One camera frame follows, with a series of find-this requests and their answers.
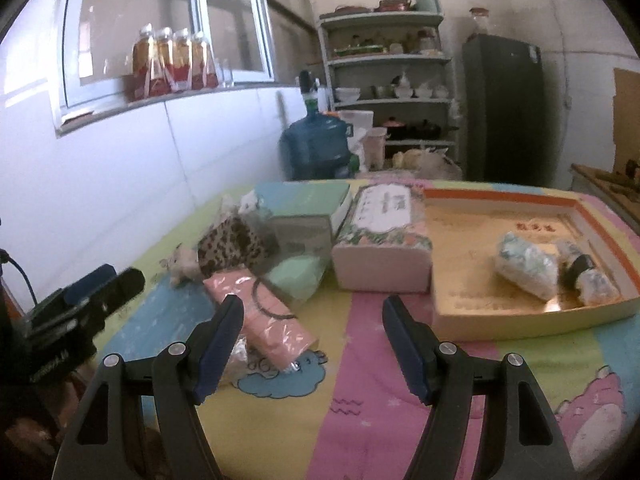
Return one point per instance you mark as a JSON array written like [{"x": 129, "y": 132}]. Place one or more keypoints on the blue water jug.
[{"x": 315, "y": 147}]

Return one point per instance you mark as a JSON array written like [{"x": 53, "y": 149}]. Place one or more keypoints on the red label drink bottle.
[
  {"x": 164, "y": 62},
  {"x": 204, "y": 60},
  {"x": 182, "y": 60},
  {"x": 143, "y": 67}
]

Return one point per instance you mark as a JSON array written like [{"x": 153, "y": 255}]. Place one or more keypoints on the clear plastic bag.
[{"x": 240, "y": 205}]

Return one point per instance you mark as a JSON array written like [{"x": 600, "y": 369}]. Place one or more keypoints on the colourful printed blanket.
[{"x": 370, "y": 360}]

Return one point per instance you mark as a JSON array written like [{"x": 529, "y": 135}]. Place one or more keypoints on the water jug pump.
[{"x": 309, "y": 90}]

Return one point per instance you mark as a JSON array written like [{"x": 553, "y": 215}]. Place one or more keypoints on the wooden side table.
[{"x": 607, "y": 185}]

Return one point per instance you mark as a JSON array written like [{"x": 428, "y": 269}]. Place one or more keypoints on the teal enamel pot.
[{"x": 427, "y": 2}]

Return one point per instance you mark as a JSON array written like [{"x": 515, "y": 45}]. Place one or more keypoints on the dark refrigerator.
[{"x": 502, "y": 110}]

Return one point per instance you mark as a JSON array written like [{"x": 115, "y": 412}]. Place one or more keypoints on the leopard print plush toy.
[{"x": 227, "y": 245}]

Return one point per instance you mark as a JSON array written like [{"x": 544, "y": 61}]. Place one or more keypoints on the red pot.
[{"x": 392, "y": 5}]

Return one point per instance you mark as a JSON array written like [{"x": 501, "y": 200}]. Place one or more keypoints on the mint green tissue pack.
[{"x": 297, "y": 277}]

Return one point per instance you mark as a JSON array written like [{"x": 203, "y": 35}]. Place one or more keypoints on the plastic bag of food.
[{"x": 425, "y": 162}]

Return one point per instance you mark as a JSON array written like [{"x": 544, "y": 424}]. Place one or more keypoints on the floral tissue box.
[{"x": 382, "y": 240}]

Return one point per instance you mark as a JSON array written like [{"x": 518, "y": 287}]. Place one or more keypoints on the brown cardboard sheet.
[{"x": 627, "y": 115}]

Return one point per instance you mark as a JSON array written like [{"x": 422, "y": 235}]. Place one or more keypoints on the white window frame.
[{"x": 265, "y": 25}]

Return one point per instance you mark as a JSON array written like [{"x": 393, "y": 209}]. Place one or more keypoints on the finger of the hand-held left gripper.
[
  {"x": 122, "y": 285},
  {"x": 97, "y": 276}
]

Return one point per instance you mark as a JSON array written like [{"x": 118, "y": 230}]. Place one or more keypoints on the black banded tissue pack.
[{"x": 587, "y": 275}]

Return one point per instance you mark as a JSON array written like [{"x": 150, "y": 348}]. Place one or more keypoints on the orange cardboard box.
[{"x": 465, "y": 270}]

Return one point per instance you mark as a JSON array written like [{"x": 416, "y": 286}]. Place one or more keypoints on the black cooking pot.
[{"x": 415, "y": 131}]

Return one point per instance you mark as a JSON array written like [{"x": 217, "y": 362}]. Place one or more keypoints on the teal topped box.
[{"x": 300, "y": 197}]

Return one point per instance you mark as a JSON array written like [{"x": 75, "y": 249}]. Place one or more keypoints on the person's left forearm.
[{"x": 30, "y": 435}]

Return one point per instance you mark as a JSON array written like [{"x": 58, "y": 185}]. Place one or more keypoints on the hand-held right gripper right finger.
[{"x": 407, "y": 355}]

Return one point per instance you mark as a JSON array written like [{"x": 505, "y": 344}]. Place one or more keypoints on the white shelf rack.
[{"x": 390, "y": 19}]

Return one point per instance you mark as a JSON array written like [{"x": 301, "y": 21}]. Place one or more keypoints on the pink tissue pack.
[{"x": 270, "y": 330}]

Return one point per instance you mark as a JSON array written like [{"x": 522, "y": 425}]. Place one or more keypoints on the white bowl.
[{"x": 347, "y": 95}]

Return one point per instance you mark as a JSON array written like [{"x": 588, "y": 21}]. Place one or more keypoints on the green tray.
[{"x": 357, "y": 50}]

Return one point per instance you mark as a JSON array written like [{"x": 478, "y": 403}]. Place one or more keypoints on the glass jar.
[{"x": 479, "y": 21}]

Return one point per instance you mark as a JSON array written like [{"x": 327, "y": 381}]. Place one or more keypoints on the pink cup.
[{"x": 375, "y": 150}]

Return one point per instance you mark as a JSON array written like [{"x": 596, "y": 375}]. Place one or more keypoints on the white plastic container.
[{"x": 357, "y": 120}]

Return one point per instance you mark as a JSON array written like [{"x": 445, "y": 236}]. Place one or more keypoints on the white plastic-wrapped packet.
[{"x": 527, "y": 267}]

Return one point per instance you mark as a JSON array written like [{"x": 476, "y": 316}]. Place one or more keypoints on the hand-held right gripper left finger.
[{"x": 217, "y": 355}]

